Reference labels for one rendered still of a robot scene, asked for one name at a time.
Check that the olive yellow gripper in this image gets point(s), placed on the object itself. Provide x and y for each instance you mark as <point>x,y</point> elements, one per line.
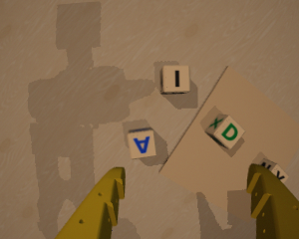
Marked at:
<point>274,207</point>

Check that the beige block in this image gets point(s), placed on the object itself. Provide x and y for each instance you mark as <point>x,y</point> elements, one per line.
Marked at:
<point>225,130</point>
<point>142,143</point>
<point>275,168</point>
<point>174,80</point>

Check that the tan flat mat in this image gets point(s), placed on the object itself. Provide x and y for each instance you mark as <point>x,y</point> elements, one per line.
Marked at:
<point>217,174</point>

